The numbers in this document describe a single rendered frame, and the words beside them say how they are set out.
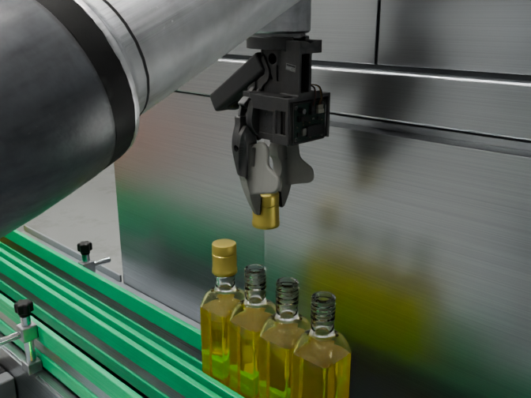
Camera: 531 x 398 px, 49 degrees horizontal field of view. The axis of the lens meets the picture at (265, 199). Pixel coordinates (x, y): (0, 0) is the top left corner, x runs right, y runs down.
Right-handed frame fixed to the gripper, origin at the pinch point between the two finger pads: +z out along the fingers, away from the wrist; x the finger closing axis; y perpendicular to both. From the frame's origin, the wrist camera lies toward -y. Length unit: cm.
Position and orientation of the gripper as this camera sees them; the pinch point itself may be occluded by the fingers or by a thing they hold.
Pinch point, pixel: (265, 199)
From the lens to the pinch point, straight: 73.8
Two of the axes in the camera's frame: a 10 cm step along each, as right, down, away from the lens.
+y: 7.0, 2.3, -6.8
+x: 7.2, -2.3, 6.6
